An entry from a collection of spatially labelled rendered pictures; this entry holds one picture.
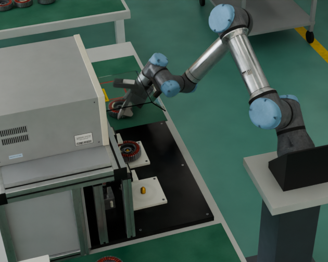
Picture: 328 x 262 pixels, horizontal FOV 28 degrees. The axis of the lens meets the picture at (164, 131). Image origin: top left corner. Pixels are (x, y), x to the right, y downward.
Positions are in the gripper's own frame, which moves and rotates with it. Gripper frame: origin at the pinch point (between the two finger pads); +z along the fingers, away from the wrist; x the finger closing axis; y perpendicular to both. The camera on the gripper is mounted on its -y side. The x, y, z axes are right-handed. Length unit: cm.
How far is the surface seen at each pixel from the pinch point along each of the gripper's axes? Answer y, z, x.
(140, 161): 13.0, -9.8, -38.2
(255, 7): 82, 15, 224
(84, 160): -14, -32, -79
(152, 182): 19, -13, -50
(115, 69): -6.7, 5.6, 36.0
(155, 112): 14.9, -7.5, 1.1
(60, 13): -44, 29, 94
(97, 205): -2, -21, -84
